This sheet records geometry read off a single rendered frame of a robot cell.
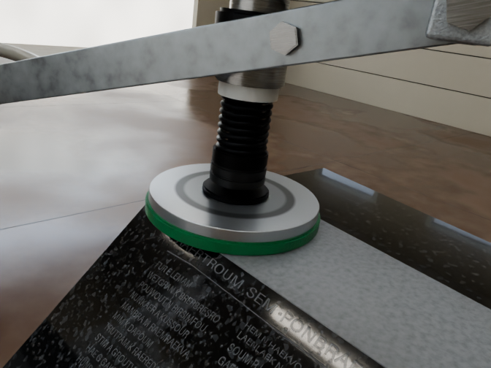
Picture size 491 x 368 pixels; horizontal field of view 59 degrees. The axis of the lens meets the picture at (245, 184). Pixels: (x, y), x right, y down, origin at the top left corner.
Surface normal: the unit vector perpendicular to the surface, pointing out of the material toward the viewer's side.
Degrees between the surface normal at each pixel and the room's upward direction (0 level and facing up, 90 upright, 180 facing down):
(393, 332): 0
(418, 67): 90
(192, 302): 45
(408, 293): 0
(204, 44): 90
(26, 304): 0
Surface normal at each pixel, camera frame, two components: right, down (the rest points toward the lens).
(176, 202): 0.13, -0.92
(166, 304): -0.42, -0.54
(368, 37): -0.40, 0.29
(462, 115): -0.73, 0.16
